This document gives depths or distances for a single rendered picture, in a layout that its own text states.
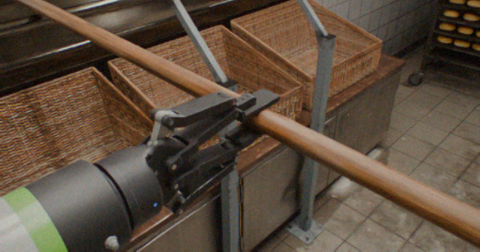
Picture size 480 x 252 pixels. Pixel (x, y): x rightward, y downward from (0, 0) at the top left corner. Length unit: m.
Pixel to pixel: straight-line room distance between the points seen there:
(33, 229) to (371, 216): 1.89
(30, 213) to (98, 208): 0.05
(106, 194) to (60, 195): 0.03
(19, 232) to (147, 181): 0.11
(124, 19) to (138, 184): 1.21
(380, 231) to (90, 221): 1.81
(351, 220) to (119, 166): 1.77
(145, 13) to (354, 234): 1.33
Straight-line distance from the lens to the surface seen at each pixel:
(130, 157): 0.40
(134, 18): 1.58
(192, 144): 0.43
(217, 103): 0.44
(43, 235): 0.36
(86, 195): 0.37
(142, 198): 0.39
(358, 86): 1.96
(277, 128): 0.48
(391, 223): 2.13
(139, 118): 1.38
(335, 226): 2.04
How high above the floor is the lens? 1.47
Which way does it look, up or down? 33 degrees down
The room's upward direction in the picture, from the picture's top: straight up
